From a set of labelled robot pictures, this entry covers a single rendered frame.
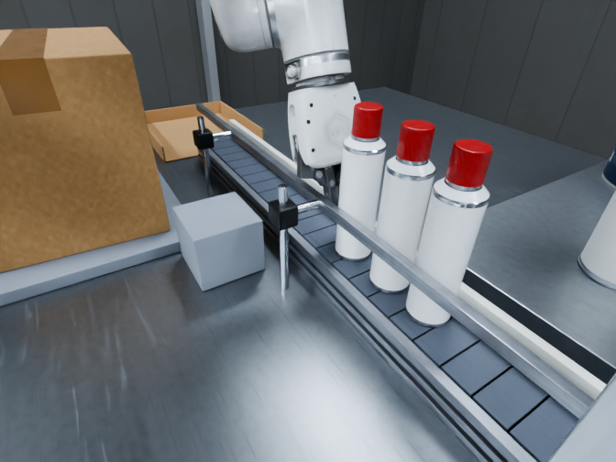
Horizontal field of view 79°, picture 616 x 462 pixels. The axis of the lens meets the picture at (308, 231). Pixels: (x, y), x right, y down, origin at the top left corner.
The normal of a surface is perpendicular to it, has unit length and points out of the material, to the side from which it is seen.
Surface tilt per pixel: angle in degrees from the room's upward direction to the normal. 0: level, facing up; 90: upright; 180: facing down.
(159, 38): 90
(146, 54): 90
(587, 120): 90
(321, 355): 0
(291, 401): 0
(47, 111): 90
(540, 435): 0
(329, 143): 71
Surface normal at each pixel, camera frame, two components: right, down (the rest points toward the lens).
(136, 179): 0.48, 0.50
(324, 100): 0.44, 0.12
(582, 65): -0.81, 0.32
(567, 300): 0.02, -0.83
